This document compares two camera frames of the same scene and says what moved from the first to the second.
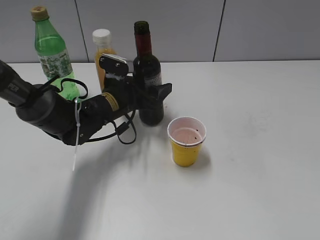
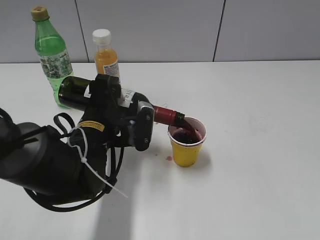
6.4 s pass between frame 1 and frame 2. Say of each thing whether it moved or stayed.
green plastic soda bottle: stayed
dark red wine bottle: moved
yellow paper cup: stayed
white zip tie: moved
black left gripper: moved
